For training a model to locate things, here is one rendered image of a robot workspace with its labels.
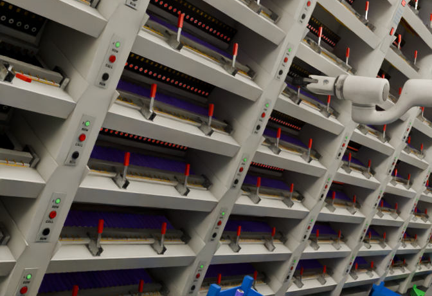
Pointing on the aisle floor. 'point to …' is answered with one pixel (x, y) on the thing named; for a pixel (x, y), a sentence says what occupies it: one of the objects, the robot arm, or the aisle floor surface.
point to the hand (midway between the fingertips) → (299, 82)
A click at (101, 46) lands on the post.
